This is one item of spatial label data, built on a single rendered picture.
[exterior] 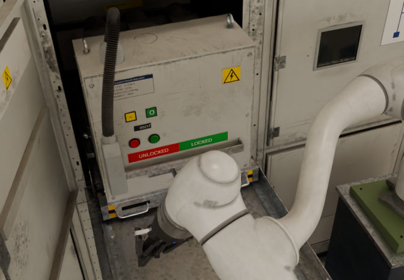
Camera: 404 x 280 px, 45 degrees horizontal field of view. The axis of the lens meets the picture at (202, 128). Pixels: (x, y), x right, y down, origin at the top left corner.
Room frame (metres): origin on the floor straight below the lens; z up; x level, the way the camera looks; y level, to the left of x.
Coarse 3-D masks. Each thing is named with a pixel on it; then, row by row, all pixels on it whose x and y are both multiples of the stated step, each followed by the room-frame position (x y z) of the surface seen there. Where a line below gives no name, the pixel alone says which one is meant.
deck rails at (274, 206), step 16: (256, 192) 1.18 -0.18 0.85; (272, 192) 1.13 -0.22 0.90; (272, 208) 1.11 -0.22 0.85; (112, 224) 1.06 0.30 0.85; (112, 240) 0.99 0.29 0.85; (112, 256) 0.93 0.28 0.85; (304, 256) 0.91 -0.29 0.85; (112, 272) 0.83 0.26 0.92; (304, 272) 0.85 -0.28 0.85; (320, 272) 0.83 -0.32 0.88
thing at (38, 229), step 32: (0, 32) 0.98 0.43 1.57; (32, 32) 1.23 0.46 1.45; (0, 64) 0.93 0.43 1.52; (32, 64) 1.20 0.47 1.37; (0, 96) 0.88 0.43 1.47; (32, 96) 1.13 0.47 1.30; (0, 128) 0.89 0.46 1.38; (32, 128) 1.07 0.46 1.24; (0, 160) 0.84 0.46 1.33; (32, 160) 0.96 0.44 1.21; (64, 160) 1.23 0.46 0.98; (0, 192) 0.79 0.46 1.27; (32, 192) 0.94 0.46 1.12; (64, 192) 1.17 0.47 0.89; (0, 224) 0.72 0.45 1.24; (32, 224) 0.88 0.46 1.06; (64, 224) 1.07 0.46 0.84; (0, 256) 0.65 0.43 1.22; (32, 256) 0.82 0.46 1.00
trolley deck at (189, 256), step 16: (240, 192) 1.19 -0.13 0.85; (96, 208) 1.13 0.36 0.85; (256, 208) 1.11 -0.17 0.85; (96, 224) 1.07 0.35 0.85; (128, 224) 1.06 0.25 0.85; (144, 224) 1.06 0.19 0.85; (96, 240) 1.00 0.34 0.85; (128, 240) 1.00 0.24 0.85; (144, 240) 0.99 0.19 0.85; (192, 240) 0.99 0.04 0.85; (128, 256) 0.94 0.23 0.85; (160, 256) 0.93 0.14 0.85; (176, 256) 0.93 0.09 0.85; (192, 256) 0.93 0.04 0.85; (128, 272) 0.88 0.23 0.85; (144, 272) 0.88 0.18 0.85; (160, 272) 0.87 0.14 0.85; (176, 272) 0.87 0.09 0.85; (192, 272) 0.87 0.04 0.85; (208, 272) 0.87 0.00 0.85
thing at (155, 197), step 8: (248, 168) 1.22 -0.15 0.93; (256, 168) 1.22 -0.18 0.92; (248, 176) 1.22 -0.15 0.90; (256, 176) 1.22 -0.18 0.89; (152, 192) 1.12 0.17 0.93; (160, 192) 1.12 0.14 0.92; (104, 200) 1.10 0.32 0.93; (120, 200) 1.09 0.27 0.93; (128, 200) 1.09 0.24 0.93; (136, 200) 1.10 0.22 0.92; (144, 200) 1.11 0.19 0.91; (152, 200) 1.11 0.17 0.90; (160, 200) 1.12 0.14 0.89; (104, 208) 1.07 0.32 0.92; (128, 208) 1.09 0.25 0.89; (136, 208) 1.10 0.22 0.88; (144, 208) 1.10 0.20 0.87; (104, 216) 1.07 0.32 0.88
